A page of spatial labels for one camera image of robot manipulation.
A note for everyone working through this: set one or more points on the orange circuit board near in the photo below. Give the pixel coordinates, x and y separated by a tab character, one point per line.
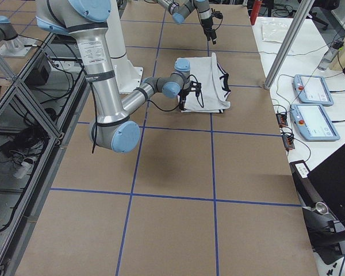
288	141

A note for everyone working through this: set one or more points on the aluminium frame post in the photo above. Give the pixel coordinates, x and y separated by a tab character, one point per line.
289	39

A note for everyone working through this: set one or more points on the red cylinder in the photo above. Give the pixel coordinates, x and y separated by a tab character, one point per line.
255	11

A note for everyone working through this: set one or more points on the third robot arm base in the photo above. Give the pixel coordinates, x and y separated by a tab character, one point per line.
13	44

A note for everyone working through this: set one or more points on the blue teach pendant near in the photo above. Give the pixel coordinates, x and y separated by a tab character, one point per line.
312	122

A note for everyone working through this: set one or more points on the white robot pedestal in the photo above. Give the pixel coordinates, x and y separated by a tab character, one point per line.
128	76

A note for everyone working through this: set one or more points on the orange circuit board far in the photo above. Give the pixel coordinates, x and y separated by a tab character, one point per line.
282	119

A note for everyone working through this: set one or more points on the clear plastic bag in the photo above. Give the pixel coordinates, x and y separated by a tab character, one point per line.
274	32

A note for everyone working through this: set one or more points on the orange circuit board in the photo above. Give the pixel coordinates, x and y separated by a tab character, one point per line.
288	141
282	119

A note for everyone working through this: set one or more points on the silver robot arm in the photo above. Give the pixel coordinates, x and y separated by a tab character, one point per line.
86	22
181	11

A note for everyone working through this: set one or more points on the black monitor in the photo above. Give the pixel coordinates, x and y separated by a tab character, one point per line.
328	179

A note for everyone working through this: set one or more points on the grey t-shirt with cartoon print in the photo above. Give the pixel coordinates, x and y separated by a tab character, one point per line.
214	86

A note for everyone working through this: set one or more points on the blue teach pendant far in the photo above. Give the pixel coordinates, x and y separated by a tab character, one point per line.
312	89

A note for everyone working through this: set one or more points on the aluminium frame rail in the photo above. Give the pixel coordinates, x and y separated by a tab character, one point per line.
41	96

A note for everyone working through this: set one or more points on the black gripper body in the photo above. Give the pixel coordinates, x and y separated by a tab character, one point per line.
185	93
206	23

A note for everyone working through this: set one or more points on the blue teach pendant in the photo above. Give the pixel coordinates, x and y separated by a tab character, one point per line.
312	89
312	122

